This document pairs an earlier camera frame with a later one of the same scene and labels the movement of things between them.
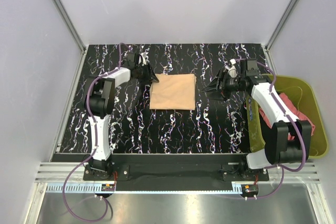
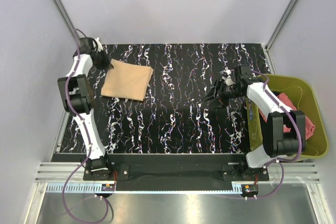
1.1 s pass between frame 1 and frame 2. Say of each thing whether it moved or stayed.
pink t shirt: stayed
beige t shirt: moved
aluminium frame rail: stayed
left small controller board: stayed
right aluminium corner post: stayed
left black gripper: moved
